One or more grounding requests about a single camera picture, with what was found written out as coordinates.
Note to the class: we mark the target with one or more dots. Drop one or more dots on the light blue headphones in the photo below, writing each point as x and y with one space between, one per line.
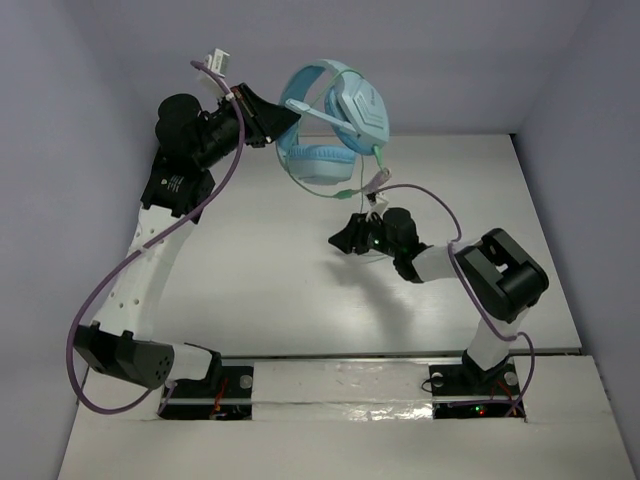
338 95

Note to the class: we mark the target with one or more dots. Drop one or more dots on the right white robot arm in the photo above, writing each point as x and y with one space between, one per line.
499 276

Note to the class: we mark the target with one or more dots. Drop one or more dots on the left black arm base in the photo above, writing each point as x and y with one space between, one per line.
230 399

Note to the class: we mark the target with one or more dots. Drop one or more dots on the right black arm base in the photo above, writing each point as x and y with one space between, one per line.
456 397

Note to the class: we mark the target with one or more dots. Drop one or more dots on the white front board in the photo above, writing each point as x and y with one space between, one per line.
366 419

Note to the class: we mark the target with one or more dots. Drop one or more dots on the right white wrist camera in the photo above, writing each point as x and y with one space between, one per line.
378 203

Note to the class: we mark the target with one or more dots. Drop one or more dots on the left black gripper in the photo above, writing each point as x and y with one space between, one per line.
250 116

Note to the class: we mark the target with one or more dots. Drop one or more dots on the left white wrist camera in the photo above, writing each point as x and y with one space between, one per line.
211 73

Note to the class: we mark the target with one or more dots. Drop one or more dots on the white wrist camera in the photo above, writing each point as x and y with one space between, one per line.
211 73
378 203

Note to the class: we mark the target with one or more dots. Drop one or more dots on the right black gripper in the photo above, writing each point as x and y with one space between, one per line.
354 234

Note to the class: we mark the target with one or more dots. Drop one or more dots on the aluminium rail left side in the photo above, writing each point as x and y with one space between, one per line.
538 351

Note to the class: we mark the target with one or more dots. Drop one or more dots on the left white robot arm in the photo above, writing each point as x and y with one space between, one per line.
118 341

